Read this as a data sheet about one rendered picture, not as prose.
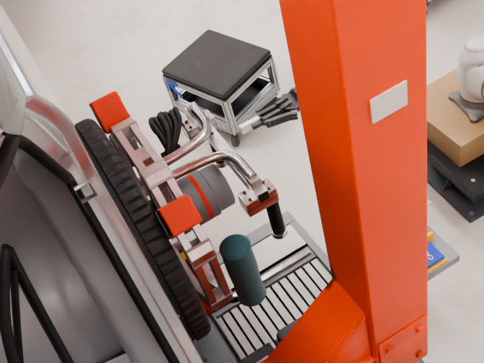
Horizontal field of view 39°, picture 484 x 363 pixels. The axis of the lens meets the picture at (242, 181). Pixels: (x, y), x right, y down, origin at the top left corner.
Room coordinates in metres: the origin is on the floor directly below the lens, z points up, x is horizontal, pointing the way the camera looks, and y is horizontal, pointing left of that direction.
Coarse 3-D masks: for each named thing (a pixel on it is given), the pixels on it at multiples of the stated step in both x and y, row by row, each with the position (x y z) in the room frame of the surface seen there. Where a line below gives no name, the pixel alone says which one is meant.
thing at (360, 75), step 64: (320, 0) 0.77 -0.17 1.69; (384, 0) 0.77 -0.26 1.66; (320, 64) 0.80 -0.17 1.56; (384, 64) 0.77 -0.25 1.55; (320, 128) 0.83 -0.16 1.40; (384, 128) 0.76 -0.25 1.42; (320, 192) 0.87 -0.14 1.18; (384, 192) 0.76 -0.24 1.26; (384, 256) 0.76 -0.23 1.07; (384, 320) 0.75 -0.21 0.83
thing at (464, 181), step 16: (432, 144) 1.68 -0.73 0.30; (432, 160) 1.62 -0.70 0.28; (448, 160) 1.59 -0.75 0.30; (480, 160) 1.54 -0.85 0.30; (432, 176) 1.76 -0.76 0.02; (448, 176) 1.53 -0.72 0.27; (464, 176) 1.49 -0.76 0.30; (480, 176) 1.47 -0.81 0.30; (448, 192) 1.66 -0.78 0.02; (464, 192) 1.45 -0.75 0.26; (480, 192) 1.43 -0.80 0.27; (464, 208) 1.56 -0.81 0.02; (480, 208) 1.54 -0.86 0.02
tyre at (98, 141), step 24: (96, 144) 1.22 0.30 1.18; (96, 168) 1.15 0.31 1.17; (120, 168) 1.13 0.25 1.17; (120, 192) 1.08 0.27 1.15; (144, 216) 1.02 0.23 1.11; (144, 240) 0.98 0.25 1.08; (168, 240) 0.98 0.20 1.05; (168, 264) 0.94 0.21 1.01; (168, 288) 0.92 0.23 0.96; (192, 288) 0.92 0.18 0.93; (192, 312) 0.90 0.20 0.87; (192, 336) 0.92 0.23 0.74
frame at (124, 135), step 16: (112, 128) 1.33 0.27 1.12; (128, 128) 1.32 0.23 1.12; (112, 144) 1.46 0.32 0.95; (128, 144) 1.25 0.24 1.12; (144, 144) 1.24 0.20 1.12; (128, 160) 1.46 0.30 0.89; (160, 160) 1.16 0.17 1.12; (144, 176) 1.13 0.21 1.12; (160, 176) 1.12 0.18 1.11; (144, 192) 1.45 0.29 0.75; (160, 192) 1.10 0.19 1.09; (176, 192) 1.09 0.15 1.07; (176, 240) 1.33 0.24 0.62; (192, 240) 1.03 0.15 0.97; (208, 240) 1.01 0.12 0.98; (192, 256) 0.98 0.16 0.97; (208, 256) 0.98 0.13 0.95; (208, 272) 1.18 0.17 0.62; (208, 288) 0.98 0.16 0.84; (224, 288) 0.99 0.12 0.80; (208, 304) 0.99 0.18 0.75; (224, 304) 0.98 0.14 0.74
